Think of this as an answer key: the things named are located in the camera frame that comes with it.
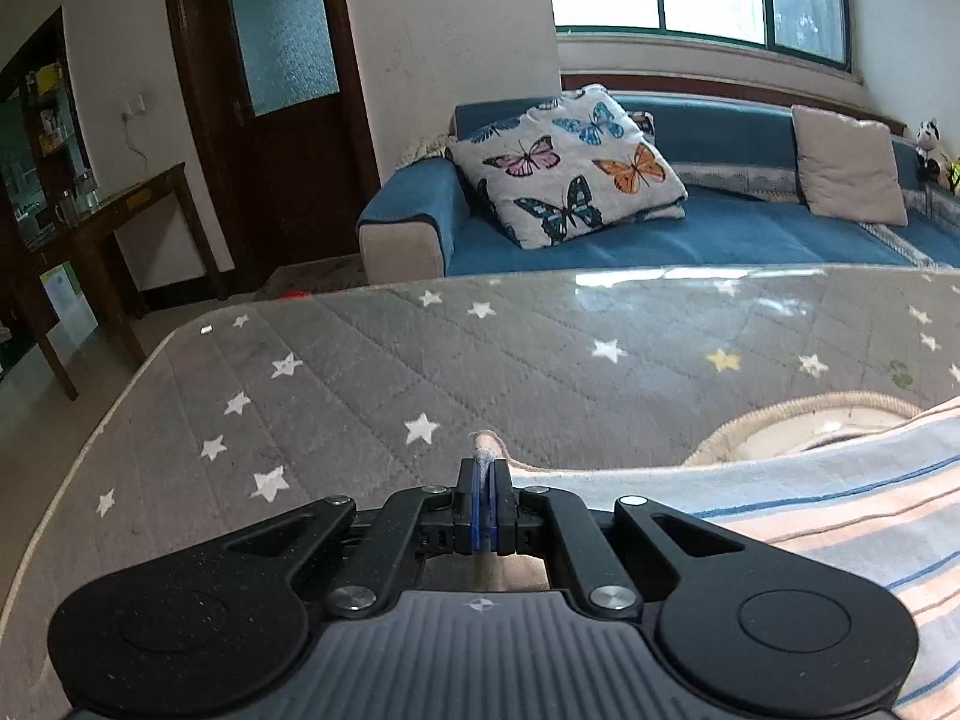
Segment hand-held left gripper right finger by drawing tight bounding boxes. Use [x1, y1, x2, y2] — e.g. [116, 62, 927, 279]
[483, 459, 752, 620]

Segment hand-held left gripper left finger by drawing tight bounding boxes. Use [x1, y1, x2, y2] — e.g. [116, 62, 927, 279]
[216, 456, 482, 614]

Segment striped blue and peach shirt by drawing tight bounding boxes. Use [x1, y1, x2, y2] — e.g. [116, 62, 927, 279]
[465, 397, 960, 720]

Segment grey star-pattern table cover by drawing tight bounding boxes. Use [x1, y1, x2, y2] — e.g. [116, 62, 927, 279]
[0, 264, 960, 720]

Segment butterfly print pillow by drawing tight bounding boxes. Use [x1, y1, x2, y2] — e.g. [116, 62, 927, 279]
[448, 84, 689, 250]

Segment blue sofa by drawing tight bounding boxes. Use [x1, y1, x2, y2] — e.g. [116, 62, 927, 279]
[357, 86, 960, 278]

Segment cream knit throw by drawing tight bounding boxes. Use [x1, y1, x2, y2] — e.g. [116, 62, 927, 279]
[396, 133, 455, 170]

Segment dark wooden door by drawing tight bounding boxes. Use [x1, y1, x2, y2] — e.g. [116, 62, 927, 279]
[160, 0, 383, 293]

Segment green and white box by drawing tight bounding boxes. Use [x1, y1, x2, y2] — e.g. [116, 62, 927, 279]
[39, 261, 100, 350]

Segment dark wooden side table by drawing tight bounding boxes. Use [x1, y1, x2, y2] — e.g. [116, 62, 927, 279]
[15, 163, 230, 400]

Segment beige pillow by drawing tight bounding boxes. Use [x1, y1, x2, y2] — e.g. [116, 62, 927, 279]
[791, 105, 910, 227]

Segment panda plush toy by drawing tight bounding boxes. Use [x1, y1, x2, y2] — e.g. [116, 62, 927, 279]
[913, 118, 950, 182]

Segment glass-front wooden cabinet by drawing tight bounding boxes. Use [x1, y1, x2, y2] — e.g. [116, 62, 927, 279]
[0, 6, 95, 241]

